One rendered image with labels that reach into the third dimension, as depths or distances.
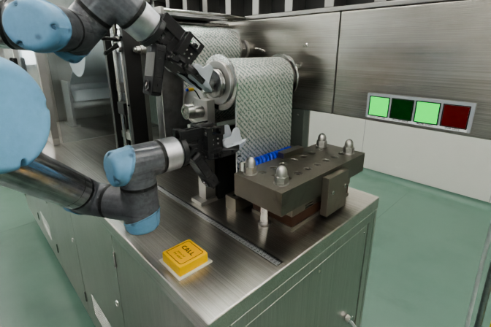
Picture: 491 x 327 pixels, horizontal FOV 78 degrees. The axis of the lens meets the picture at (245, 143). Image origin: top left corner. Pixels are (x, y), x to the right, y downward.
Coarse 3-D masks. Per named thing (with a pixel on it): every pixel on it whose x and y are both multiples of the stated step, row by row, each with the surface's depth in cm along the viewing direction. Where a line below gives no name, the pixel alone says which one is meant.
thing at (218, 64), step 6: (216, 66) 79; (222, 66) 78; (228, 72) 77; (228, 78) 77; (228, 84) 78; (228, 90) 78; (210, 96) 84; (222, 96) 80; (228, 96) 79; (216, 102) 83; (222, 102) 81
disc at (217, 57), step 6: (216, 54) 80; (210, 60) 82; (216, 60) 80; (222, 60) 78; (228, 60) 77; (228, 66) 77; (234, 72) 76; (234, 78) 77; (234, 84) 77; (234, 90) 77; (234, 96) 78; (228, 102) 80; (216, 108) 84; (222, 108) 82; (228, 108) 81
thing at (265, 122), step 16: (272, 96) 88; (288, 96) 93; (240, 112) 81; (256, 112) 85; (272, 112) 90; (288, 112) 95; (240, 128) 82; (256, 128) 86; (272, 128) 91; (288, 128) 97; (256, 144) 88; (272, 144) 93; (288, 144) 98; (240, 160) 85
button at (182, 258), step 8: (176, 248) 66; (184, 248) 66; (192, 248) 66; (200, 248) 66; (168, 256) 63; (176, 256) 63; (184, 256) 63; (192, 256) 63; (200, 256) 63; (168, 264) 64; (176, 264) 61; (184, 264) 61; (192, 264) 62; (200, 264) 64; (176, 272) 61; (184, 272) 61
